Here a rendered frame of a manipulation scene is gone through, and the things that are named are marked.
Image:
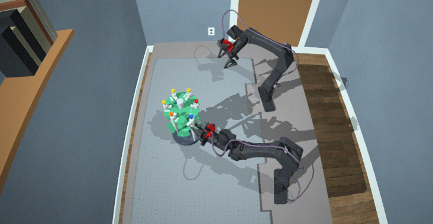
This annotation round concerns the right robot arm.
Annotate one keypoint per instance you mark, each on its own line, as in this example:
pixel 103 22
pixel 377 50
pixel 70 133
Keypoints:
pixel 283 62

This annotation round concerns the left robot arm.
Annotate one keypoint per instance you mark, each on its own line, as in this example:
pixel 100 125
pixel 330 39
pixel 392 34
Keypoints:
pixel 289 165

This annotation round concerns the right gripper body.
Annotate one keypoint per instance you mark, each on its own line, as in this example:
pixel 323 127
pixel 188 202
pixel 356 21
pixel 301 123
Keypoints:
pixel 232 50

